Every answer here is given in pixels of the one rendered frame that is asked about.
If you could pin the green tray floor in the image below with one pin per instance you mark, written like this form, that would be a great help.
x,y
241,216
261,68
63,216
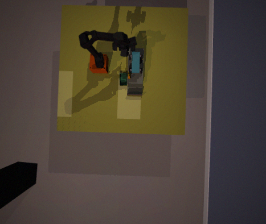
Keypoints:
x,y
123,79

